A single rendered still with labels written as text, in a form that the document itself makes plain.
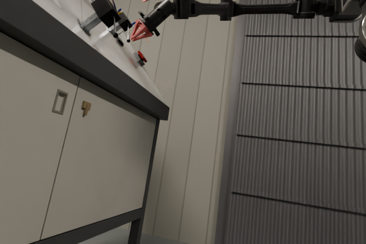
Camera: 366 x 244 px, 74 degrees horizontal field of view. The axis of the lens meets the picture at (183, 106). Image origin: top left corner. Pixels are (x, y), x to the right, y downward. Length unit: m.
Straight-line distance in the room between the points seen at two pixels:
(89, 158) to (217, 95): 1.62
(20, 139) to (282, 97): 1.91
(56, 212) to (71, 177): 0.08
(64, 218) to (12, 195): 0.18
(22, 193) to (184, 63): 1.97
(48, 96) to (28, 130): 0.09
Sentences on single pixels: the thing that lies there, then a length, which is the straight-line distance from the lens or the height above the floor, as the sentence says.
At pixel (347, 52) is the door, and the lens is 2.42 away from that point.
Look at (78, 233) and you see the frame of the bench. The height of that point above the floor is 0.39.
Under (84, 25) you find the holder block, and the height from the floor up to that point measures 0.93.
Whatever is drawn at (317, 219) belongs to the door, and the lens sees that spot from 2.14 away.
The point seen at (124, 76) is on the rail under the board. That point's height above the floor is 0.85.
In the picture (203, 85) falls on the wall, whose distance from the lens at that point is 2.26.
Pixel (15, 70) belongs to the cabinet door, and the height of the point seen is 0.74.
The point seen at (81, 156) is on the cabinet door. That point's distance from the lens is 0.73.
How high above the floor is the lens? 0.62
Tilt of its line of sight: 13 degrees up
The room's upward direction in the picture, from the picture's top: 8 degrees clockwise
